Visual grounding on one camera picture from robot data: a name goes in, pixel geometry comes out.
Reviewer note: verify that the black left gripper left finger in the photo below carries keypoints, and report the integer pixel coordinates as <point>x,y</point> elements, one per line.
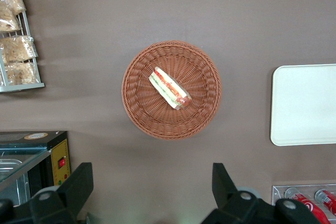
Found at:
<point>76,182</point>

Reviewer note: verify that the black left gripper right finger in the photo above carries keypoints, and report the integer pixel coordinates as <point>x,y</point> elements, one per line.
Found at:
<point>223,187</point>

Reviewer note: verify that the cream plastic serving tray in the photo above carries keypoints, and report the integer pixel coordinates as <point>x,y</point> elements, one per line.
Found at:
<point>304,103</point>

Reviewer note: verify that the clear acrylic bottle rack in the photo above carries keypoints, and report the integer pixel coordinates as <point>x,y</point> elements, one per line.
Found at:
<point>278,192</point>

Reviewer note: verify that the black glass food warmer cabinet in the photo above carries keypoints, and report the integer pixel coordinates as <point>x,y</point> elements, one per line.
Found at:
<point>29,145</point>

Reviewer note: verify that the red cola bottle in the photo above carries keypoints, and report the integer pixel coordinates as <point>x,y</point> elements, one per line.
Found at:
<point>328,199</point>
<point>307,204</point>

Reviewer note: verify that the round brown wicker basket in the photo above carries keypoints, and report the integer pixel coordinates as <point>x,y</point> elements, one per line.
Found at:
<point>147,108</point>

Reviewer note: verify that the wrapped triangle sandwich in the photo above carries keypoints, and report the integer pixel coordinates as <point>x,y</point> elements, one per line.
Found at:
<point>168,87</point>

